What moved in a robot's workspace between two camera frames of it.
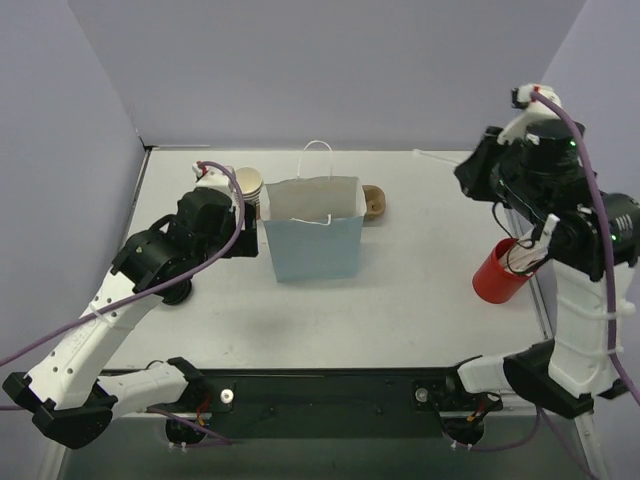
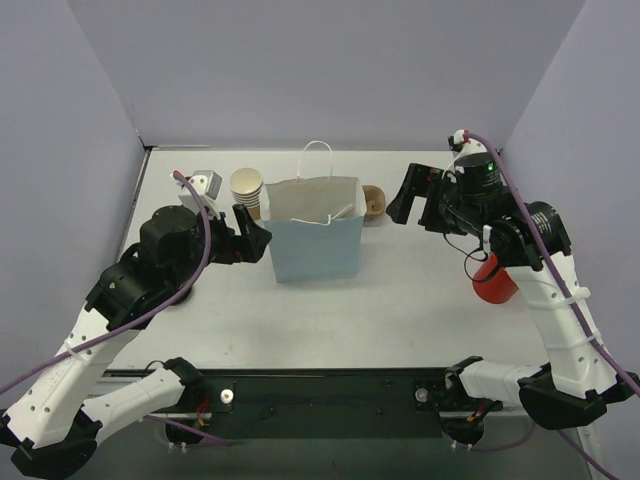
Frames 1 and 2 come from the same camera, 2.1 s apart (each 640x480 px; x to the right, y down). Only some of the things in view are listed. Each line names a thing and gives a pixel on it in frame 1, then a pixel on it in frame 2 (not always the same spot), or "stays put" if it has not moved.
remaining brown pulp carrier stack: x=375 y=200 stays put
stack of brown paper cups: x=250 y=181 stays put
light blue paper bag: x=314 y=222 stays put
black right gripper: x=473 y=171 → x=431 y=203
